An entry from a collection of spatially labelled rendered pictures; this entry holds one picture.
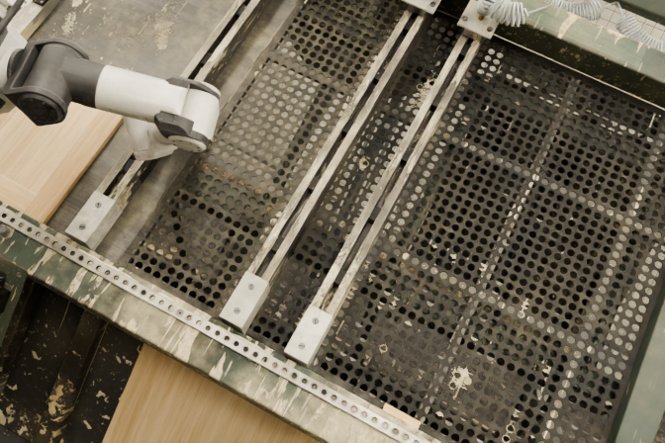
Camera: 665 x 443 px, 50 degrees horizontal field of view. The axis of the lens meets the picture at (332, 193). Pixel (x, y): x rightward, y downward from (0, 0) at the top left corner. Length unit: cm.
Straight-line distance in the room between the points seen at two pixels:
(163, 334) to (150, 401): 39
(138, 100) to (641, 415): 129
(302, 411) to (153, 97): 76
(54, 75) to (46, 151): 57
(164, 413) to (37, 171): 73
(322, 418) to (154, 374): 57
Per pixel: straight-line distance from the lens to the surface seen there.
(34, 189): 197
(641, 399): 182
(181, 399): 203
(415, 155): 184
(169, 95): 143
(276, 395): 167
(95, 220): 182
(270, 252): 175
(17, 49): 154
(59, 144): 201
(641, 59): 213
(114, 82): 145
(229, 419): 200
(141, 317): 174
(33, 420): 232
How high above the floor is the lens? 159
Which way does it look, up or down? 11 degrees down
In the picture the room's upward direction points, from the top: 25 degrees clockwise
